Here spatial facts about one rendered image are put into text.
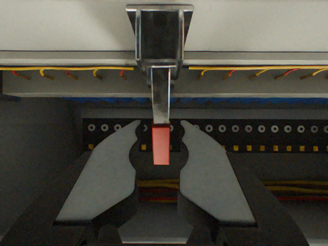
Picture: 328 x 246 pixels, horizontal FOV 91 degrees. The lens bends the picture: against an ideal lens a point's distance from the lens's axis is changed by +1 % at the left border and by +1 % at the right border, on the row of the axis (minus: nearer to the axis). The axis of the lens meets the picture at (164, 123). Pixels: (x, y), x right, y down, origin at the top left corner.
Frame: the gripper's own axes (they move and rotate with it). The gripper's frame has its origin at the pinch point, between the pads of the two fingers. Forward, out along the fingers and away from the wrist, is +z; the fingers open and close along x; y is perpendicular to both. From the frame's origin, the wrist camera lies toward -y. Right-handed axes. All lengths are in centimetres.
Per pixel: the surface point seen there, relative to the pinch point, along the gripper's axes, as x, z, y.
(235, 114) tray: 11.2, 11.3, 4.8
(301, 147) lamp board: 21.5, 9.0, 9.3
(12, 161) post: -15.9, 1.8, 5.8
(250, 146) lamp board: 13.6, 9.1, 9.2
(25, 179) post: -15.9, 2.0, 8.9
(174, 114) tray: 1.8, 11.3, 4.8
